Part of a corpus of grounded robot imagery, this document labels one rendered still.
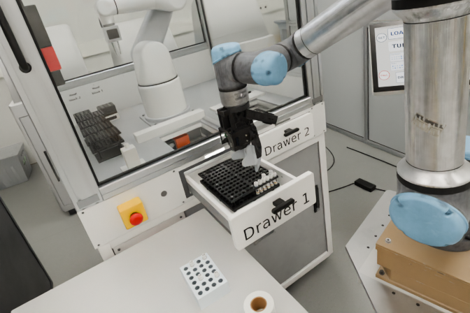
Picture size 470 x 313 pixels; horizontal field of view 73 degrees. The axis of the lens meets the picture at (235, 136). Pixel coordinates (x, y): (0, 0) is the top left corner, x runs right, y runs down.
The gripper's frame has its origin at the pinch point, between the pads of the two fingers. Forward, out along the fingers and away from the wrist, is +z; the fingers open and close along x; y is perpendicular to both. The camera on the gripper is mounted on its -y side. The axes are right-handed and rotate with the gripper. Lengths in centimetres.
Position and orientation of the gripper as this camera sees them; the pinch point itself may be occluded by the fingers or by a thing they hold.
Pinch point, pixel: (254, 163)
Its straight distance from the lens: 94.0
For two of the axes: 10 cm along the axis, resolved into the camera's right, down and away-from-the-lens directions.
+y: -8.3, 3.7, -4.2
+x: 5.3, 2.7, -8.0
